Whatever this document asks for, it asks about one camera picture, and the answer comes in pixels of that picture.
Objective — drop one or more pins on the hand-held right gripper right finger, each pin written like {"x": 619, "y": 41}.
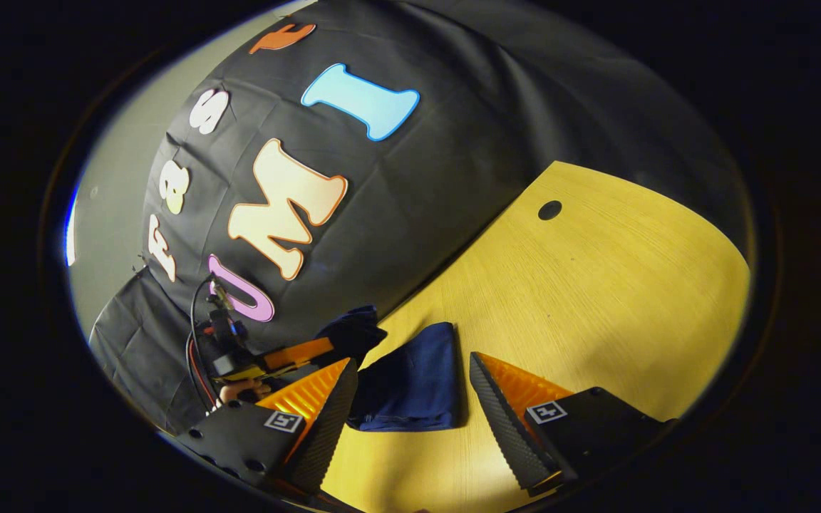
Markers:
{"x": 507, "y": 427}

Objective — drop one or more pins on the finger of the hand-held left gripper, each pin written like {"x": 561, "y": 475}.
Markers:
{"x": 303, "y": 351}

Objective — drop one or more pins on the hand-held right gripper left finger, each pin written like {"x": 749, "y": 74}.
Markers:
{"x": 328, "y": 434}

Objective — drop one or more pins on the blue denim jeans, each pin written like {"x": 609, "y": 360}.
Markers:
{"x": 410, "y": 385}

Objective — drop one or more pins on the black backdrop cloth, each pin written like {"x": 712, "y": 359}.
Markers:
{"x": 453, "y": 142}

